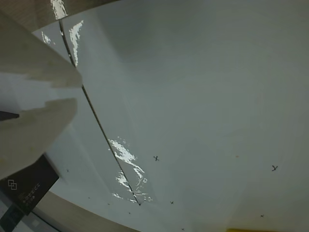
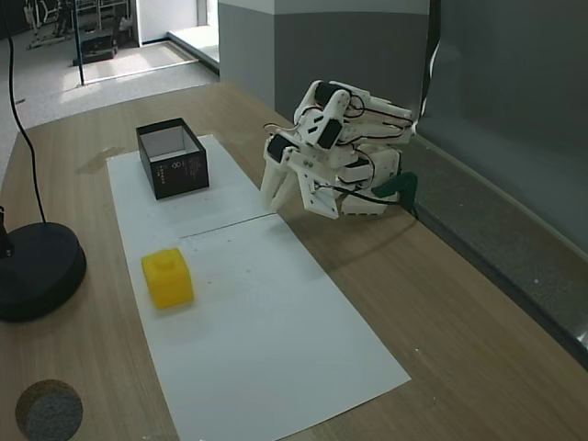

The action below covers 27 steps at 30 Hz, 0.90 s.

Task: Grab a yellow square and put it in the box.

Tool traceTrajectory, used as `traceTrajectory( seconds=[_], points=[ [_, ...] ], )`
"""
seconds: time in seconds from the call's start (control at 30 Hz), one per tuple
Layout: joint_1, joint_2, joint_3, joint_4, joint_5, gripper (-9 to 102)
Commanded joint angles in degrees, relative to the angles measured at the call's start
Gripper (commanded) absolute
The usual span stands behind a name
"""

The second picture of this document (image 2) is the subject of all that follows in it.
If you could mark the yellow foam cube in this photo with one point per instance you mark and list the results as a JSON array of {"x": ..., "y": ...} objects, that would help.
[{"x": 167, "y": 278}]

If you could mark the white paper sheet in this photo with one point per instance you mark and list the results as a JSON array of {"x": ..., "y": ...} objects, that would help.
[
  {"x": 262, "y": 331},
  {"x": 197, "y": 213}
]

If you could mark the green table clamp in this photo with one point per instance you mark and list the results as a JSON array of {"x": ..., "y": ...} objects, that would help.
[{"x": 397, "y": 184}]

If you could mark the black case on floor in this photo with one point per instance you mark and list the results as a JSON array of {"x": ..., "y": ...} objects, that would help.
[{"x": 98, "y": 48}]

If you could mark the black upright pole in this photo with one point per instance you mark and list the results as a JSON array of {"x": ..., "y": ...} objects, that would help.
[{"x": 79, "y": 41}]

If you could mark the black round stand base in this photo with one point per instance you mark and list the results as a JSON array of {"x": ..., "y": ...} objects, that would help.
[{"x": 37, "y": 271}]

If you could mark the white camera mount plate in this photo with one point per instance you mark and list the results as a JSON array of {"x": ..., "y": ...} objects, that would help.
[{"x": 321, "y": 200}]

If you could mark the white frame chair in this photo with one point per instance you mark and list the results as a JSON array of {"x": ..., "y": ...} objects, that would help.
[{"x": 43, "y": 20}]

